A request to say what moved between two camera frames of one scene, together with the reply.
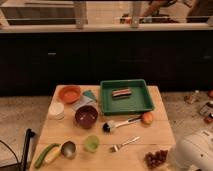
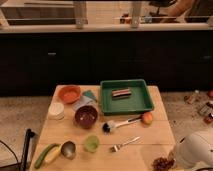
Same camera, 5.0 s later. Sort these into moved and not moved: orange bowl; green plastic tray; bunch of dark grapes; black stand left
Moved: bunch of dark grapes
Not moved: green plastic tray; orange bowl; black stand left
